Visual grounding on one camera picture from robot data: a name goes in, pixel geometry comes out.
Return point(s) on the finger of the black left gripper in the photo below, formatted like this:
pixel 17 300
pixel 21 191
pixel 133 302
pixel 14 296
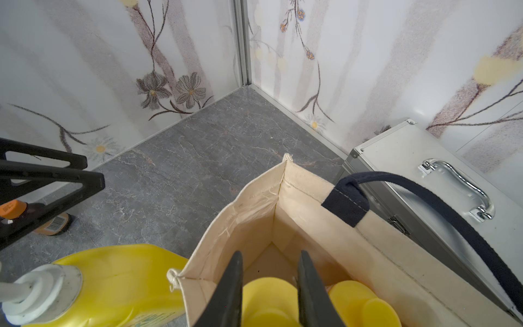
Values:
pixel 20 180
pixel 75 161

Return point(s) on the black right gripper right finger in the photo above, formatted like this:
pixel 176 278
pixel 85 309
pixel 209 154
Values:
pixel 314 304

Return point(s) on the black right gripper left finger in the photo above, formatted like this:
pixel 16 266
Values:
pixel 225 306

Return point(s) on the orange bottle yellow cap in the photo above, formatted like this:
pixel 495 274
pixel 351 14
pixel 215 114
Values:
pixel 270 301
pixel 358 305

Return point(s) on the large yellow soap bottle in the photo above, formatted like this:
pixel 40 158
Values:
pixel 124 285

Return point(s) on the cream canvas shopping bag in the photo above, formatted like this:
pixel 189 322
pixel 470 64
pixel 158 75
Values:
pixel 287 210

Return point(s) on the silver metal case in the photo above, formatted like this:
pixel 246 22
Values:
pixel 410 151

